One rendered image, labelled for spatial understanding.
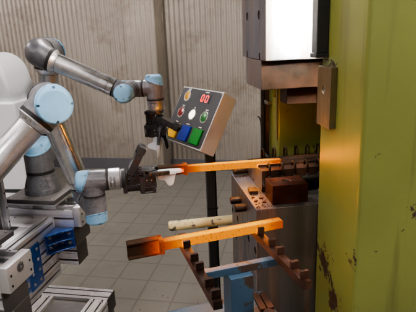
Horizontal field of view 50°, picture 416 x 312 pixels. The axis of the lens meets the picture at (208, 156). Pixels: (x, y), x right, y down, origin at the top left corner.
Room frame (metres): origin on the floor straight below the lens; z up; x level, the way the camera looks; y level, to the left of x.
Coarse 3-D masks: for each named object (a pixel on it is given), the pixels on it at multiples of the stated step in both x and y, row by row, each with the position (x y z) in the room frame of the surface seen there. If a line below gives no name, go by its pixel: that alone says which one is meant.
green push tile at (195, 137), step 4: (196, 128) 1.95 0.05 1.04; (192, 132) 1.96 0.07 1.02; (196, 132) 1.93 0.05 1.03; (200, 132) 1.91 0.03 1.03; (192, 136) 1.94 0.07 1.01; (196, 136) 1.92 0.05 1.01; (200, 136) 1.90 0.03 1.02; (192, 140) 1.93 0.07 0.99; (196, 140) 1.90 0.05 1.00; (196, 144) 1.89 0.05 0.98
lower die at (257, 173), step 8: (312, 160) 1.52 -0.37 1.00; (248, 168) 1.63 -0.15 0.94; (256, 168) 1.51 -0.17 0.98; (264, 168) 1.47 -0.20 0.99; (272, 168) 1.47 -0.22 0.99; (280, 168) 1.46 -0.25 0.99; (288, 168) 1.46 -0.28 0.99; (304, 168) 1.47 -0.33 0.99; (312, 168) 1.47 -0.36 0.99; (256, 176) 1.51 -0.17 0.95; (264, 176) 1.44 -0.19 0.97; (272, 176) 1.45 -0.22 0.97; (280, 176) 1.45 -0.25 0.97; (256, 184) 1.51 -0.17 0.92; (312, 184) 1.47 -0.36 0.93
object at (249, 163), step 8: (240, 160) 1.52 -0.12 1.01; (248, 160) 1.52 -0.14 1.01; (256, 160) 1.52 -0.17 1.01; (264, 160) 1.51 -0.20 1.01; (272, 160) 1.51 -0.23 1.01; (280, 160) 1.52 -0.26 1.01; (160, 168) 1.45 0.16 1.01; (184, 168) 1.46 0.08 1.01; (192, 168) 1.47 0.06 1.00; (200, 168) 1.47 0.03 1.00; (208, 168) 1.48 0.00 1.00; (216, 168) 1.48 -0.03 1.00; (224, 168) 1.49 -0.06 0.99; (232, 168) 1.49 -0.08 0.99
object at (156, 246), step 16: (240, 224) 1.13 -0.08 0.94; (256, 224) 1.13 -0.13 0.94; (272, 224) 1.13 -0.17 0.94; (128, 240) 1.04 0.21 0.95; (144, 240) 1.03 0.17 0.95; (160, 240) 1.04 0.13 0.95; (176, 240) 1.05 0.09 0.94; (192, 240) 1.06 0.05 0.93; (208, 240) 1.08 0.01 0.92; (128, 256) 1.02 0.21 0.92; (144, 256) 1.02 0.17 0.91
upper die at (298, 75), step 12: (252, 60) 1.55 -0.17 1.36; (288, 60) 1.46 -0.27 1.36; (300, 60) 1.46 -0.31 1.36; (312, 60) 1.47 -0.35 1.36; (252, 72) 1.56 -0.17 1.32; (264, 72) 1.45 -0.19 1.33; (276, 72) 1.45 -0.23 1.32; (288, 72) 1.46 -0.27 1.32; (300, 72) 1.46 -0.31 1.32; (312, 72) 1.47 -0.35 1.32; (252, 84) 1.56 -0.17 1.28; (264, 84) 1.45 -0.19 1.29; (276, 84) 1.45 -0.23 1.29; (288, 84) 1.46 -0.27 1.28; (300, 84) 1.46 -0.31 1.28; (312, 84) 1.47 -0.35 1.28
